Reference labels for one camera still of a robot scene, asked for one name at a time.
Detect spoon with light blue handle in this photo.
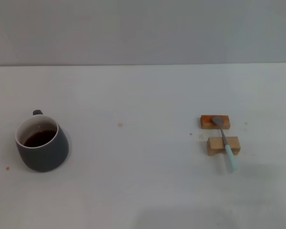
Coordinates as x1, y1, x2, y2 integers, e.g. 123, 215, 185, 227
211, 116, 238, 173

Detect dark grey ceramic coffee cup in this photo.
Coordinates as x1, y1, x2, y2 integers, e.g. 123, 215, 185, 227
15, 109, 70, 173

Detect reddish brown wooden block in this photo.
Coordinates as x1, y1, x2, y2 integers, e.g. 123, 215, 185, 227
200, 114, 230, 130

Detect light tan wooden block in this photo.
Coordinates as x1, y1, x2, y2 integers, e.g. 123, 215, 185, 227
206, 136, 241, 156

